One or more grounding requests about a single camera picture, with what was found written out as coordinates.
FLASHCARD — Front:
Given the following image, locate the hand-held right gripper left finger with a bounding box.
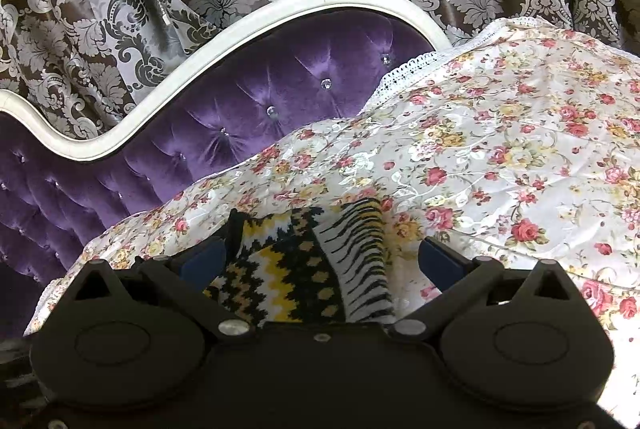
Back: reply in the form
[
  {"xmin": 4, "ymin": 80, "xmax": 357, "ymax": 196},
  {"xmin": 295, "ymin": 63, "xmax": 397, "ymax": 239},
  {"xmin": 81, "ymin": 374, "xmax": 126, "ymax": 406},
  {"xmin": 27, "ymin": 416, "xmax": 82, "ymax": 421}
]
[{"xmin": 64, "ymin": 236, "xmax": 251, "ymax": 339}]

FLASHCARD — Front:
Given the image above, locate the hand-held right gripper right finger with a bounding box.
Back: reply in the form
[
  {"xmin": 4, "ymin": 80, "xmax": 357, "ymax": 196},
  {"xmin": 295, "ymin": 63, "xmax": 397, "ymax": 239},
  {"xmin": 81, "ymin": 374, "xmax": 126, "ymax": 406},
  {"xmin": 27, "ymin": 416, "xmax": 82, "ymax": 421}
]
[{"xmin": 389, "ymin": 236, "xmax": 577, "ymax": 339}]

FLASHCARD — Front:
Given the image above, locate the yellow black patterned knit sweater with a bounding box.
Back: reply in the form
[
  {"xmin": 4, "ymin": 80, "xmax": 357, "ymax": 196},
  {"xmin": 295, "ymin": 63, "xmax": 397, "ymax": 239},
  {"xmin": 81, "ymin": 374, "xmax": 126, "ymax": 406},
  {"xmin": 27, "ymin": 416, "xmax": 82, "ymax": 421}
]
[{"xmin": 202, "ymin": 198, "xmax": 396, "ymax": 326}]

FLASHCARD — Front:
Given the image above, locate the floral bedspread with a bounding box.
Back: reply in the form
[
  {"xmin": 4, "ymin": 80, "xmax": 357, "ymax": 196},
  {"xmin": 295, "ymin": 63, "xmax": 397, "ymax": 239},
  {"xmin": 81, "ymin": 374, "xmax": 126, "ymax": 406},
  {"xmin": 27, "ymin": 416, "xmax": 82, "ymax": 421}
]
[{"xmin": 22, "ymin": 16, "xmax": 640, "ymax": 429}]

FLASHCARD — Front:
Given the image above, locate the purple tufted headboard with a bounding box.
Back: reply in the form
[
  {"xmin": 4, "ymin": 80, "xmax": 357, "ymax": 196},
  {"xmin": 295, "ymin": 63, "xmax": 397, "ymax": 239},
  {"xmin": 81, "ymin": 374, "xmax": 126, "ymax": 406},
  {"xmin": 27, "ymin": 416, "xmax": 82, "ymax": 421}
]
[{"xmin": 0, "ymin": 0, "xmax": 453, "ymax": 340}]

